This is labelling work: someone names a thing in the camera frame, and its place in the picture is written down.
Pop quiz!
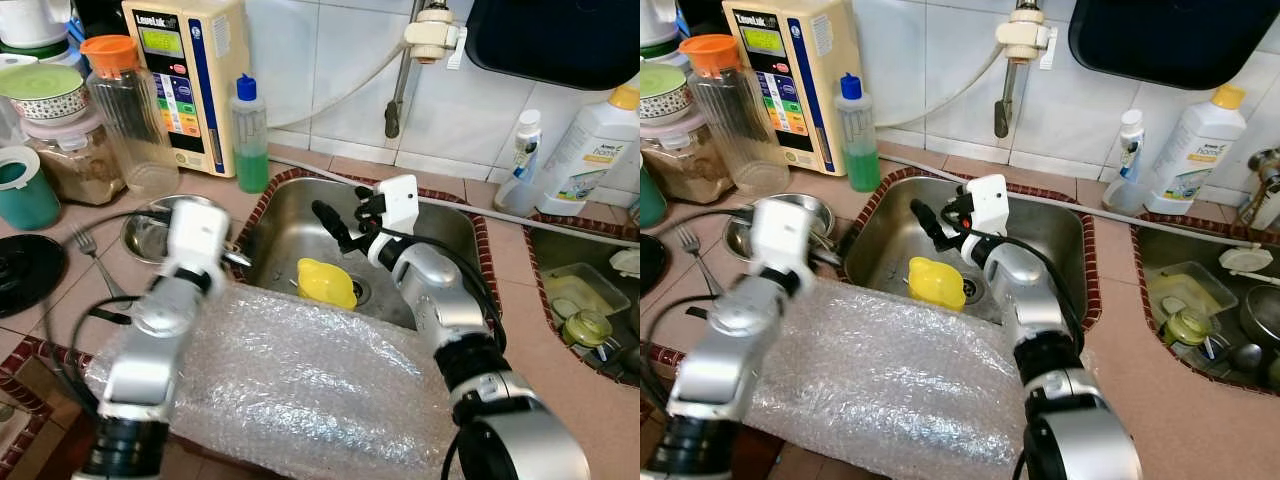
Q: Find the yellow plastic bowl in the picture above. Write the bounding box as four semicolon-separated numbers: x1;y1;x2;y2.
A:
297;258;359;311
907;257;968;311

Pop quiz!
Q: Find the steel fork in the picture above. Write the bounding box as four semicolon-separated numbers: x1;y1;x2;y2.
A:
72;227;129;303
676;227;716;291

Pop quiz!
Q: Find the stainless steel sink basin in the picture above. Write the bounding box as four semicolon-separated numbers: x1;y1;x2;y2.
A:
525;225;641;386
235;170;491;331
1130;225;1280;396
840;170;1101;331

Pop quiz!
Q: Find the green liquid bottle blue cap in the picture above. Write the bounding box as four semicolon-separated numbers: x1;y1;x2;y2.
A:
232;75;271;194
838;73;881;193

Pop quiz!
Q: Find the faucet with cream diverter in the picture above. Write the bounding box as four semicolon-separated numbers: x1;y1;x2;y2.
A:
993;0;1056;139
383;0;469;139

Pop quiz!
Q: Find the clear bubble wrap sheet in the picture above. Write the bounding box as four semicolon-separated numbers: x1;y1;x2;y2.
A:
85;285;471;480
745;280;1036;476

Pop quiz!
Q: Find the cream water ionizer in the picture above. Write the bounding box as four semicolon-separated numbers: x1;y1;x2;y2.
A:
722;0;863;176
122;0;251;179

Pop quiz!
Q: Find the clear plastic container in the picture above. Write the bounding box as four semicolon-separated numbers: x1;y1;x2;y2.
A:
545;262;633;319
1148;262;1241;321

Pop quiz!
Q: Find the white detergent bottle yellow cap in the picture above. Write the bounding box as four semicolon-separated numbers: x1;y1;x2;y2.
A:
1143;85;1248;214
535;85;641;216

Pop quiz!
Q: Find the clear bottle with orange cap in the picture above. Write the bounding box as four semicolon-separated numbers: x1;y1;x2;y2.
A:
680;35;791;196
80;35;179;196

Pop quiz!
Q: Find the black hanging tray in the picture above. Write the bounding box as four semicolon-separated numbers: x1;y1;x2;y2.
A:
1068;0;1280;91
465;0;641;91

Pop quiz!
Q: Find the green glass cup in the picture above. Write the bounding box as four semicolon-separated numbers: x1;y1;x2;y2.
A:
1162;308;1214;348
562;310;614;349

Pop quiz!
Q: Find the clear container of brown powder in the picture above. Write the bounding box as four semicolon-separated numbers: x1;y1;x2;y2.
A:
22;110;126;206
640;115;741;206

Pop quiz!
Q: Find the teal cup with white rim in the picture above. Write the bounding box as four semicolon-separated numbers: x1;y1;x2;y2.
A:
640;165;669;229
0;147;61;231

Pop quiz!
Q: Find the black round kettle base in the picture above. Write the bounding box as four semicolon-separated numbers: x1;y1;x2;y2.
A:
640;235;669;296
0;233;69;319

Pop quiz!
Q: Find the patterned bowl with green lid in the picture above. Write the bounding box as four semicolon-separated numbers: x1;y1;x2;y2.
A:
0;62;89;123
640;62;693;121

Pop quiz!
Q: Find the chrome faucet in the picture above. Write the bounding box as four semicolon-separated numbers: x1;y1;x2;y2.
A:
1238;148;1280;231

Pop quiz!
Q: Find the small stainless steel bowl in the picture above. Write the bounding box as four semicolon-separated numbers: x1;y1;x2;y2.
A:
1240;285;1280;351

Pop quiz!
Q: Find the white appliance with green base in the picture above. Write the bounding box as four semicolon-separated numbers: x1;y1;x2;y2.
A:
0;0;76;51
640;0;681;56

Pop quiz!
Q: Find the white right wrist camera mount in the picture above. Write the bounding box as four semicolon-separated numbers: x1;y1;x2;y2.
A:
372;175;421;236
965;175;1011;236

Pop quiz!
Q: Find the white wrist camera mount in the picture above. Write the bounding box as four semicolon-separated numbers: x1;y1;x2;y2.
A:
372;175;421;236
965;175;1011;236
750;197;819;276
165;198;231;276

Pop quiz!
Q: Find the white water hose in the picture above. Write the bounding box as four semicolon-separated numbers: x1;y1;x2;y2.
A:
878;40;1280;251
265;40;641;249

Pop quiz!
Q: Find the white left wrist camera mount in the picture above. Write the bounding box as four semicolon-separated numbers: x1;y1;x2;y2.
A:
165;198;231;276
750;197;819;276

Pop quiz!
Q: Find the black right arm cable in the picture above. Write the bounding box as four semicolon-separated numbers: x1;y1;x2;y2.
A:
972;225;1091;351
375;225;509;356

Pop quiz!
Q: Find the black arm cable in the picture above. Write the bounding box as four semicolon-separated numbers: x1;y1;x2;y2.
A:
972;225;1091;351
640;205;761;421
40;205;176;421
375;225;509;356

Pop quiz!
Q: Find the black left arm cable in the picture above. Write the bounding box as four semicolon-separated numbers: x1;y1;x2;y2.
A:
40;205;176;421
640;205;761;421

